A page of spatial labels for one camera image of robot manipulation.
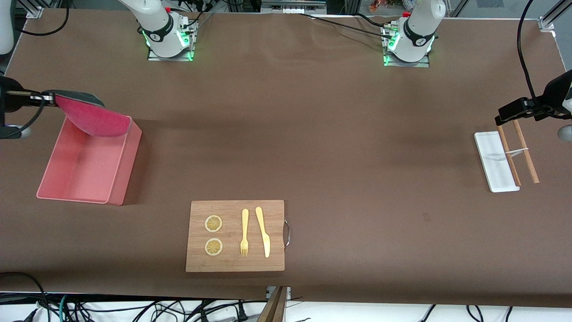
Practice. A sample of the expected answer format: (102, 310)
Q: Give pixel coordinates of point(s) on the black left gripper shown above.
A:
(555, 95)

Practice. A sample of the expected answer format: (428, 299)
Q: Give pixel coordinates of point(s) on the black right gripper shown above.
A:
(10, 97)

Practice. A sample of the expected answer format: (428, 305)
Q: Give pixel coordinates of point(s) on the pink and grey cloth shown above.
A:
(98, 123)

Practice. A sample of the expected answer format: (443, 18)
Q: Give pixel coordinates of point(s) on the pink plastic bin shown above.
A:
(80, 165)

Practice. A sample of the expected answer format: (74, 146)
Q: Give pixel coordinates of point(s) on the lemon slice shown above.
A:
(213, 247)
(213, 223)

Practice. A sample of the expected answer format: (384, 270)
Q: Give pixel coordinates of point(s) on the yellow fork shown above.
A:
(245, 223)

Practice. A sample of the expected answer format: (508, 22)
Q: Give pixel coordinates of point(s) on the wooden cutting board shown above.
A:
(232, 264)

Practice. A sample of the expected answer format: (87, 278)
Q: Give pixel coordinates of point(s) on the yellow knife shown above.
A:
(263, 232)

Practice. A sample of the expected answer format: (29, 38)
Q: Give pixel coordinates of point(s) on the wooden plank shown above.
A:
(272, 308)

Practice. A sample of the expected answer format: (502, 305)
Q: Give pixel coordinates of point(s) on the white rack base plate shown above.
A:
(489, 156)

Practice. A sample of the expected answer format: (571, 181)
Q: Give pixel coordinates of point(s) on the aluminium frame profile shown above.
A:
(290, 6)
(546, 22)
(35, 11)

